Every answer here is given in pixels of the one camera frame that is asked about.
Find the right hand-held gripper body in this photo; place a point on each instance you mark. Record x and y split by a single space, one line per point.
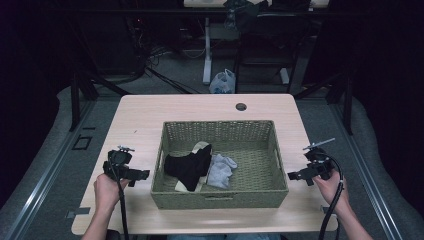
320 163

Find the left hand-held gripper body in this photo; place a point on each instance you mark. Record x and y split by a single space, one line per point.
117 163

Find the green woven basket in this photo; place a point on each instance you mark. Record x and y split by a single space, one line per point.
260 166

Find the black sock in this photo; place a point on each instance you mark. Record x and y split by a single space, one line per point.
188 168

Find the grey sock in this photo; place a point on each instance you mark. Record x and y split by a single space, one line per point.
220 171

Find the person's right hand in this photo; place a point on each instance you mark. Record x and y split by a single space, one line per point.
330 192

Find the person's left hand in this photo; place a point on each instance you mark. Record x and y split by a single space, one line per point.
107 193

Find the black metal stand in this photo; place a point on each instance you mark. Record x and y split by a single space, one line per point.
76 100
347 103

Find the white desk foot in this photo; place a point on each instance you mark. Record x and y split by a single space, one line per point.
284 76

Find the white plastic bag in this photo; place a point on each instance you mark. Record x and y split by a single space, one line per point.
222 83

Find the black chair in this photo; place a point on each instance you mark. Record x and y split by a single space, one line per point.
270 43

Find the white desk leg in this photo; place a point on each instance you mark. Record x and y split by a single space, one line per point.
207 50

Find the dark bag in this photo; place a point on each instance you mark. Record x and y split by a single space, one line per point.
243 13

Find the metal floor rail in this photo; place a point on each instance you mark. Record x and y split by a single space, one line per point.
366 173
43 180

